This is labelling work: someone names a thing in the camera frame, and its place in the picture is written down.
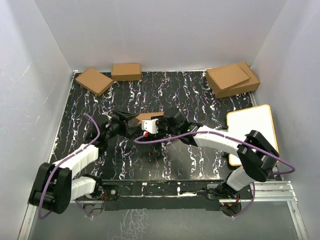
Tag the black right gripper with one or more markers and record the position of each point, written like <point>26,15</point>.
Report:
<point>160,120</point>

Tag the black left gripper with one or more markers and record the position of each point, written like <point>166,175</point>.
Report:
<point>125,130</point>

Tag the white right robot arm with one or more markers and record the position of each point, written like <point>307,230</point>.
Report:
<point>257,156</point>

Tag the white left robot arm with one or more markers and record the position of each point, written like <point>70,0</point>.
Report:
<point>56,184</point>

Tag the small cardboard box top right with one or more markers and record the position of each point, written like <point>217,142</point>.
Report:
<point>225,78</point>

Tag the large cardboard box bottom right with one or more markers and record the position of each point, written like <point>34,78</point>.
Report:
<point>250,86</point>

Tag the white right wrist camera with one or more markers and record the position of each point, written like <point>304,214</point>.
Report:
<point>150,126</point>

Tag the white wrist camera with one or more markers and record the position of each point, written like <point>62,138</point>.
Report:
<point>150,126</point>
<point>107,115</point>

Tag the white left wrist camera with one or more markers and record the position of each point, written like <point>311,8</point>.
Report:
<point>107,115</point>

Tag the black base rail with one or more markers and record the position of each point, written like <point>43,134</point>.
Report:
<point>115,195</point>

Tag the aluminium frame rail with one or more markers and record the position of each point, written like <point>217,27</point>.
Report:
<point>281,191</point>

